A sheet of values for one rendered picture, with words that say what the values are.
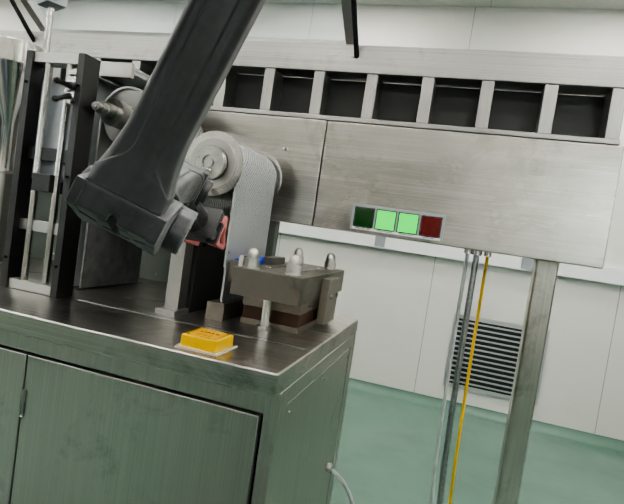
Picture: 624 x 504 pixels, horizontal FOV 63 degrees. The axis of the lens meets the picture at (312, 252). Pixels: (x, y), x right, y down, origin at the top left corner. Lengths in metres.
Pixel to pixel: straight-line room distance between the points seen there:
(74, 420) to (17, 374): 0.15
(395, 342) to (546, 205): 2.55
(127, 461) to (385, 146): 0.97
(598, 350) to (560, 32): 2.11
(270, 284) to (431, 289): 2.71
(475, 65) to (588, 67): 0.26
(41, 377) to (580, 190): 1.27
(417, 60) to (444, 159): 0.28
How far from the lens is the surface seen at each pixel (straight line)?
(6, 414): 1.21
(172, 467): 1.01
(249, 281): 1.11
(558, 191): 1.41
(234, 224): 1.18
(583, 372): 3.88
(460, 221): 1.38
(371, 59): 1.50
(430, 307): 3.74
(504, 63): 1.47
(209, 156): 1.18
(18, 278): 1.36
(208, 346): 0.91
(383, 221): 1.39
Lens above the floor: 1.14
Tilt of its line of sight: 3 degrees down
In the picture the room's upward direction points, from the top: 8 degrees clockwise
